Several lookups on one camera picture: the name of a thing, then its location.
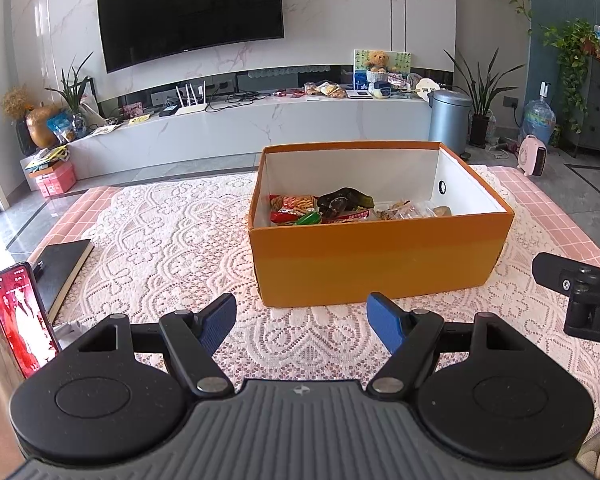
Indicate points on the orchid plant glass vase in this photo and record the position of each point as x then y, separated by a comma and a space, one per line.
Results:
77, 122

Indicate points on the small black box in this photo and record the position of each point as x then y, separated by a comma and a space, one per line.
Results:
168, 111

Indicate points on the pink storage box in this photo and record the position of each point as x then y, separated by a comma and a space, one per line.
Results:
55, 182

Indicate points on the blue water bottle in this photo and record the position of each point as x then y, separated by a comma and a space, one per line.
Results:
539, 120

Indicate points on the pile of packaged snacks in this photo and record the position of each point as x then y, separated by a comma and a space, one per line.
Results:
325, 89

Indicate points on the shrimp stick snack bag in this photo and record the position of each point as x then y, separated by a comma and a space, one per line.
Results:
295, 203

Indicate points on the pink checked cloth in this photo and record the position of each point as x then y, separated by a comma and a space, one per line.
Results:
545, 195

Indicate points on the white router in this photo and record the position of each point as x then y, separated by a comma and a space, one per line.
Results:
190, 109

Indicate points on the tall leafy potted plant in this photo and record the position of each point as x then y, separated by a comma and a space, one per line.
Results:
480, 130

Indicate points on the grey trash can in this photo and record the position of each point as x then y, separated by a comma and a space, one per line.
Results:
449, 125

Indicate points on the white TV cabinet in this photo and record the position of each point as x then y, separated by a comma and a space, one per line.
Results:
280, 130

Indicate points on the black television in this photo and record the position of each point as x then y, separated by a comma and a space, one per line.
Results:
190, 10

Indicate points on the small green snack packet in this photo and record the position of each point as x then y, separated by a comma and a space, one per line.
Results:
307, 218

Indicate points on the orange cardboard box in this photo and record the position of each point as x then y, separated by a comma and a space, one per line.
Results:
380, 260

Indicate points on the black notebook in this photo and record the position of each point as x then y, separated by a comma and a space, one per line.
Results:
62, 270

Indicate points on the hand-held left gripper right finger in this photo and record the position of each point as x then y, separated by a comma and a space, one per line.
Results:
385, 320

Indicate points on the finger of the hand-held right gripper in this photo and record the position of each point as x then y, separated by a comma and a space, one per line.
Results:
555, 270

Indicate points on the lace tablecloth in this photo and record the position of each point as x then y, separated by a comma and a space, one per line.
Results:
180, 240

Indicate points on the golden gourd vase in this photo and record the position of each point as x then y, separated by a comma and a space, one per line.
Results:
41, 127

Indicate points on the pink heater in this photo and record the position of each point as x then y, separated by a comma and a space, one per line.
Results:
532, 156

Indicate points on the green picture board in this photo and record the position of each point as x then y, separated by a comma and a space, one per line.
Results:
400, 60

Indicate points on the blue plastic bag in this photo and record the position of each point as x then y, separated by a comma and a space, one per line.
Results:
60, 127

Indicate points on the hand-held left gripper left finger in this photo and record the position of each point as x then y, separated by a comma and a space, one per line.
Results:
217, 320

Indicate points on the smartphone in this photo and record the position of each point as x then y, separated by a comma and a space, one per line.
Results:
22, 325

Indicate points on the clear packet brown snack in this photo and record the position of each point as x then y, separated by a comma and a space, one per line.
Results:
400, 211

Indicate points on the clear packet round pastry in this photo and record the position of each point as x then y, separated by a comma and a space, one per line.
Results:
442, 210

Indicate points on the dried flower bouquet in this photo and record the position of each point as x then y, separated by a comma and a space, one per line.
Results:
17, 102

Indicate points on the green climbing plant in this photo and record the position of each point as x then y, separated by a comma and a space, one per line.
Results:
572, 55

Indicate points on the teddy bear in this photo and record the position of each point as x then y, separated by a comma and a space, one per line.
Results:
377, 61

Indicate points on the pink photo card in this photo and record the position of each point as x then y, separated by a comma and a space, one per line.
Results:
133, 110

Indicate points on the stack of papers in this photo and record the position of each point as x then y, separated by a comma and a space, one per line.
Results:
47, 157

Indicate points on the dark snack packet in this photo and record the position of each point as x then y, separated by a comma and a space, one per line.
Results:
347, 200

